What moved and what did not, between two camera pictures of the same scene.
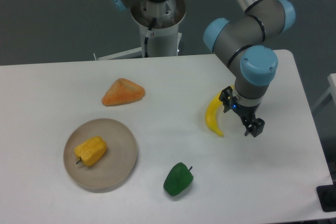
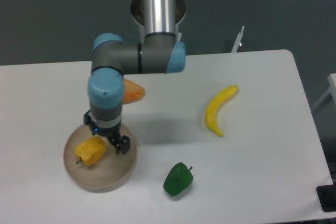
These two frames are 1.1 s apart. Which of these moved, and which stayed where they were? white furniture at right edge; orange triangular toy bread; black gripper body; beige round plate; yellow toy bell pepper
Moved: black gripper body
Stayed: beige round plate; white furniture at right edge; yellow toy bell pepper; orange triangular toy bread
